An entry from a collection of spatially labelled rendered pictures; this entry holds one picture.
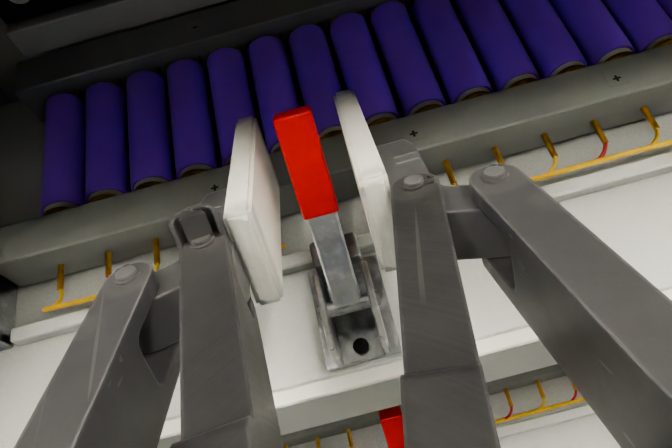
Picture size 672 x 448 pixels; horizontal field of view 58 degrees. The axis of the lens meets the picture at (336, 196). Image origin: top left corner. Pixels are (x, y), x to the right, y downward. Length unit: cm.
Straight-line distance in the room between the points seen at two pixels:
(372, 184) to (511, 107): 11
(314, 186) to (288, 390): 8
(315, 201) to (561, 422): 27
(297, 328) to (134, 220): 8
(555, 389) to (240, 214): 31
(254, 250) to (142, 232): 10
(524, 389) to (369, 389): 21
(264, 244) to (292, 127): 4
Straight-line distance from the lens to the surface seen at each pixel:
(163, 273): 16
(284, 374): 23
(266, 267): 16
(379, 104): 26
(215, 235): 15
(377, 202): 15
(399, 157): 17
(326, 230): 20
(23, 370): 28
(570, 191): 25
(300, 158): 19
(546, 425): 42
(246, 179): 17
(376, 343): 23
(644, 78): 27
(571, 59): 27
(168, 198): 25
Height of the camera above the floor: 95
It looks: 43 degrees down
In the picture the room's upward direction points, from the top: 17 degrees counter-clockwise
